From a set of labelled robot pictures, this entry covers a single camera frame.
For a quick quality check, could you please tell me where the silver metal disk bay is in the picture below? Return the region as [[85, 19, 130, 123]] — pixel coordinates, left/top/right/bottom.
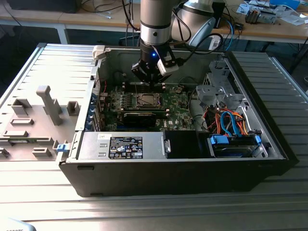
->
[[196, 60, 246, 109]]

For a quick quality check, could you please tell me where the blue cardboard box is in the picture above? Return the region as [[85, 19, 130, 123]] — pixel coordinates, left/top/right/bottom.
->
[[269, 0, 301, 10]]

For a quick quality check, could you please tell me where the black camera cable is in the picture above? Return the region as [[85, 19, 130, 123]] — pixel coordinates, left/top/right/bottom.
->
[[179, 33, 224, 64]]

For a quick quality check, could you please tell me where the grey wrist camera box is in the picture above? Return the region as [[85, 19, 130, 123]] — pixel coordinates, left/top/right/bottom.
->
[[155, 45, 180, 77]]

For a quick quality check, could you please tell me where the orange wire bundle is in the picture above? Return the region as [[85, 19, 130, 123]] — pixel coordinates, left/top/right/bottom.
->
[[214, 108, 250, 137]]

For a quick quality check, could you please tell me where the black finned cooler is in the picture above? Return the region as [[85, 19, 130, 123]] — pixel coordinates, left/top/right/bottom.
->
[[244, 6, 262, 25]]

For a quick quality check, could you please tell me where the metal socket cover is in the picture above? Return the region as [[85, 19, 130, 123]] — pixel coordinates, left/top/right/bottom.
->
[[136, 92, 164, 108]]

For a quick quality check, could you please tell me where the wooden desk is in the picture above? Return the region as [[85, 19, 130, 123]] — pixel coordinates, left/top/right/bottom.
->
[[0, 0, 141, 45], [206, 0, 308, 45]]

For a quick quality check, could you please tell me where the black graphics card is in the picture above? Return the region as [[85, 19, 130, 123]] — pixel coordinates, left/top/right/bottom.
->
[[122, 111, 157, 128]]

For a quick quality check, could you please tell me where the hard disk in blue carrier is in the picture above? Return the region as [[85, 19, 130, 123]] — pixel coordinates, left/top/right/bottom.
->
[[207, 134, 262, 158]]

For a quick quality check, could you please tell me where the black PC case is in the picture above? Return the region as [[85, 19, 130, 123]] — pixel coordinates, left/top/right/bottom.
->
[[59, 44, 300, 198]]

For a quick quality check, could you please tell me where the black plastic air shroud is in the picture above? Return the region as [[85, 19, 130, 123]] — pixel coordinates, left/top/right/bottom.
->
[[166, 129, 202, 159]]

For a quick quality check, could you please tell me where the white labelled adapter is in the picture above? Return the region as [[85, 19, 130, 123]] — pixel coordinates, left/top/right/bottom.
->
[[208, 38, 221, 51]]

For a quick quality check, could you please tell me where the blue flat wire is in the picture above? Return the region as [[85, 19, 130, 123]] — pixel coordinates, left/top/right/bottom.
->
[[220, 110, 241, 138]]

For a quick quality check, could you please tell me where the green motherboard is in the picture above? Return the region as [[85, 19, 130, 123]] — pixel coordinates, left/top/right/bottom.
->
[[104, 84, 202, 132]]

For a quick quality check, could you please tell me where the grey parts rack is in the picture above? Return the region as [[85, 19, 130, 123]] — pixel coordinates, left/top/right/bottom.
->
[[0, 85, 81, 162]]

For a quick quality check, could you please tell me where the grey usb cable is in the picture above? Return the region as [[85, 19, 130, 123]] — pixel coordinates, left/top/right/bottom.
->
[[121, 0, 141, 32]]

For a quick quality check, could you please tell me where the grey power supply unit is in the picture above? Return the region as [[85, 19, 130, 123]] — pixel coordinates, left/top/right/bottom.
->
[[77, 131, 167, 161]]

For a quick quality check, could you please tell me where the grey metal device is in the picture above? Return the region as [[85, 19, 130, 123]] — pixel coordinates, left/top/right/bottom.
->
[[261, 11, 277, 24]]

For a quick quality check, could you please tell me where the beige plastic latch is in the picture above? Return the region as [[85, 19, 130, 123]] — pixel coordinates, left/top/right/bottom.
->
[[92, 45, 106, 60]]

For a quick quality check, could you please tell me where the white paper pile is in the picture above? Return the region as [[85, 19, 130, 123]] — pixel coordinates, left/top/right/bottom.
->
[[276, 6, 308, 26]]

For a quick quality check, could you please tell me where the CPU socket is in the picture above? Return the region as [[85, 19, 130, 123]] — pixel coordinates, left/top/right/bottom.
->
[[136, 92, 164, 109]]

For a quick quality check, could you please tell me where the silver CPU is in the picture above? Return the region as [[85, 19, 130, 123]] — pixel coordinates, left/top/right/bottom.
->
[[141, 95, 157, 106]]

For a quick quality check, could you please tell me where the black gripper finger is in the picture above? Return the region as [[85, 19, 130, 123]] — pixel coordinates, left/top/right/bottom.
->
[[131, 61, 156, 88], [154, 72, 172, 88]]

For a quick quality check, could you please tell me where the black upright box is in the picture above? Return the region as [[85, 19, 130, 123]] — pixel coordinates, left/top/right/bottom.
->
[[213, 1, 227, 29]]

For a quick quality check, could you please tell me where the blue hanging cable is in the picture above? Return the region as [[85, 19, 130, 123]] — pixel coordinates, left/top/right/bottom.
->
[[226, 18, 241, 51]]

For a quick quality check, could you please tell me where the pale grey device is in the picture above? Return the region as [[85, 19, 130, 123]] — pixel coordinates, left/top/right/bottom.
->
[[0, 217, 37, 231]]

